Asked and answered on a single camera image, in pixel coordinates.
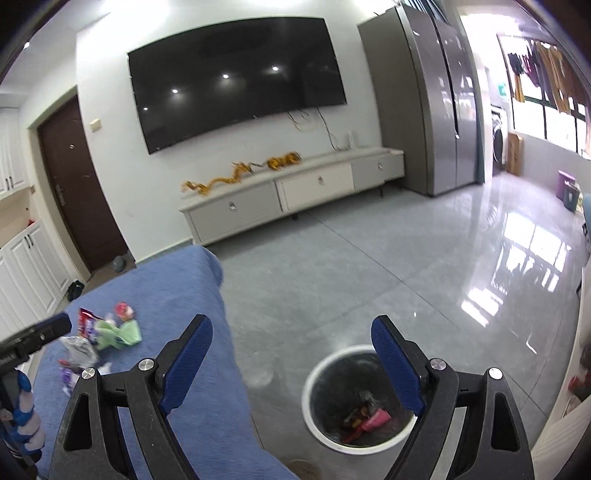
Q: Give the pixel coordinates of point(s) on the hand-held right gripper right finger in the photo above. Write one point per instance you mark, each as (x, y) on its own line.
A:
(397, 364)

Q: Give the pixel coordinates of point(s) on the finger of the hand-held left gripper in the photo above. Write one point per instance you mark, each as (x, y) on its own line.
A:
(39, 331)

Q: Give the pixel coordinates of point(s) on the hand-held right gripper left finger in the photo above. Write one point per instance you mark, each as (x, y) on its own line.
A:
(189, 364)

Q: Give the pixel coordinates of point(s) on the clear plastic wrapper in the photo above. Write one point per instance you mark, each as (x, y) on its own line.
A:
(78, 349)

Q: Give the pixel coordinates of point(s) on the red and white snack packet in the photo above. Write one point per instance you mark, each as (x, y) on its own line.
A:
(86, 323)

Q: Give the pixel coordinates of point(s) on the purple wrapper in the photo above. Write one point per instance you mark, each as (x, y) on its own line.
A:
(69, 374)

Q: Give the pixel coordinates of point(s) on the green wrapper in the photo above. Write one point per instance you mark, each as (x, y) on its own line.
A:
(117, 335)

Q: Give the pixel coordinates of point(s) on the white round trash bin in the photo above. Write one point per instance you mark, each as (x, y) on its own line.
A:
(323, 387)

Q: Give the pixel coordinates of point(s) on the red round wrapper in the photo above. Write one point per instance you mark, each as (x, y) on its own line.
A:
(123, 310)

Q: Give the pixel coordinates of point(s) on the dark shoes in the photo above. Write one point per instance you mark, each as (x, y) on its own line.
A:
(76, 290)

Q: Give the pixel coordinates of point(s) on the pink wrapper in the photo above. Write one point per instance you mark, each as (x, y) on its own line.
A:
(376, 417)

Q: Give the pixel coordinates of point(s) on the white floor cabinet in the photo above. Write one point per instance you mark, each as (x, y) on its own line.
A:
(27, 272)

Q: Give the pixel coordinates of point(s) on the blue blanket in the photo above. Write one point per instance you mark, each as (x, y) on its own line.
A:
(161, 295)

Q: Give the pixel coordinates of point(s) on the grey shoe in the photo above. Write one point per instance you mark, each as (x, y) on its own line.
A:
(118, 264)

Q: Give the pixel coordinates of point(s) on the dark brown door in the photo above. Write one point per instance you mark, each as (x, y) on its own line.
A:
(78, 184)

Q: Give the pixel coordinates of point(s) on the white television cabinet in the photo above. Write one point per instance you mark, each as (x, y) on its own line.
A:
(231, 207)

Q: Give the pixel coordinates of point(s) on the long gold dragon ornament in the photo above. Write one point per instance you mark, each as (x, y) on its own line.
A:
(203, 187)

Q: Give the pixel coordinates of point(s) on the dark red bag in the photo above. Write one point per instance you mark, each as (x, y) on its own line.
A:
(579, 385)

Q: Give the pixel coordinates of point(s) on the small gold coiled ornament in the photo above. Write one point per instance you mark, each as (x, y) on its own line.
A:
(281, 161)

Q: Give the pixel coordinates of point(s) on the white router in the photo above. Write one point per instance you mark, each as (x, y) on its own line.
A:
(352, 140)

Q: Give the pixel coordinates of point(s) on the teal storage bin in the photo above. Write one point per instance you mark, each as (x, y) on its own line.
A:
(572, 199)

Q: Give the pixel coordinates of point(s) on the cardboard box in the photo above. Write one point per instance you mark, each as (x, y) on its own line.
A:
(515, 154)

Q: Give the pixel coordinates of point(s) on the washing machine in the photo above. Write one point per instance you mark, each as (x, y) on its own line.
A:
(498, 138)

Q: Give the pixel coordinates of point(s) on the purple storage bin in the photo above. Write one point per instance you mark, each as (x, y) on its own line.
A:
(564, 181)

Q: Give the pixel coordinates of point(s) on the grey refrigerator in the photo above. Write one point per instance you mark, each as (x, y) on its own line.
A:
(438, 115)

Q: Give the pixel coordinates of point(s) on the large black television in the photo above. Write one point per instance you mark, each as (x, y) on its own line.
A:
(231, 83)

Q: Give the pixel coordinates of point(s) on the balcony window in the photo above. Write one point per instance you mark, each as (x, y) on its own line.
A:
(554, 124)

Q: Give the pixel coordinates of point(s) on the row of hanging clothes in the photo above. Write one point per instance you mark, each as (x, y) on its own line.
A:
(545, 74)

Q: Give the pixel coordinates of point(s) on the white wall cabinet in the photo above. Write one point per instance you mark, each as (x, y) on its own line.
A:
(11, 152)

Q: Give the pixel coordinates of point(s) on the beige wall switch box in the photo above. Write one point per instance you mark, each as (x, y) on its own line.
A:
(95, 125)

